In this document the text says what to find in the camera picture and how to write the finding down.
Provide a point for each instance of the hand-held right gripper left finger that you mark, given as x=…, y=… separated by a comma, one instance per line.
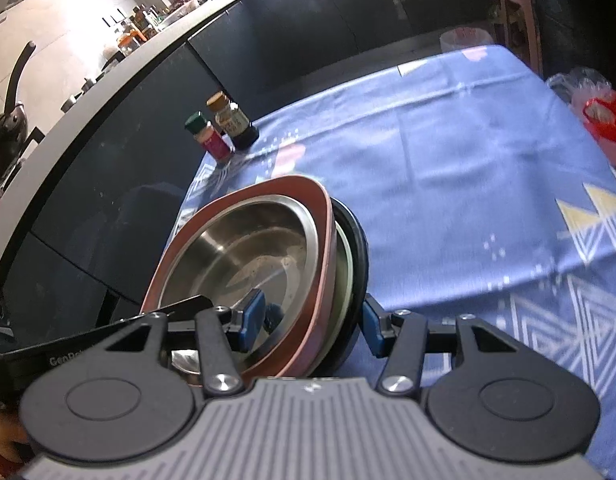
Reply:
x=253, y=320

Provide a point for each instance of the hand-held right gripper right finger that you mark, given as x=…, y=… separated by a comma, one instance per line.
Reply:
x=373, y=325

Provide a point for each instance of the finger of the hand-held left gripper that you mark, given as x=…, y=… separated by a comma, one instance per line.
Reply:
x=193, y=304

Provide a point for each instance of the stainless steel bowl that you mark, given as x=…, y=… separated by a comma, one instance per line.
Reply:
x=228, y=255

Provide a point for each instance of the green plate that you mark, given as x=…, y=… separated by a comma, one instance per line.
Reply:
x=344, y=270

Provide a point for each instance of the large black bowl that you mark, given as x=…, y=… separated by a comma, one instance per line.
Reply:
x=360, y=255

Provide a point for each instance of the pink square dish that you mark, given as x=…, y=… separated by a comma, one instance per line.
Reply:
x=322, y=240

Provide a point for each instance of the person's left hand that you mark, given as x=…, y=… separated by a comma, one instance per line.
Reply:
x=3, y=430

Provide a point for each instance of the red spice bottle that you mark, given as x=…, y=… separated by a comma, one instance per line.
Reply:
x=210, y=140

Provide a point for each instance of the dark soy sauce bottle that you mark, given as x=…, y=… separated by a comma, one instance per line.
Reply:
x=235, y=122

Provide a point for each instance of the blue printed tablecloth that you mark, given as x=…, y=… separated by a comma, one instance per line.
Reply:
x=462, y=160

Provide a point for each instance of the black frying pan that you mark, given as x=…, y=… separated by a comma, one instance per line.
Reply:
x=10, y=125

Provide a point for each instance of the dark kitchen counter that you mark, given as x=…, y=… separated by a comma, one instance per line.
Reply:
x=288, y=50

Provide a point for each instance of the row of condiment bottles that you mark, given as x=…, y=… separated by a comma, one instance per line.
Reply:
x=148, y=20

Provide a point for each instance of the white trash bin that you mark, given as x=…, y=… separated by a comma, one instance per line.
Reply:
x=465, y=37

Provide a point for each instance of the red plastic bag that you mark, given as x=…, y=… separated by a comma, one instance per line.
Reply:
x=607, y=117

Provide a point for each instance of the clear plastic bag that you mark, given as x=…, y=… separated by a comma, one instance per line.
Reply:
x=572, y=82

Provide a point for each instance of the black shelf cabinet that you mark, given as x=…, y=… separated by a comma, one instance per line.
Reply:
x=577, y=10

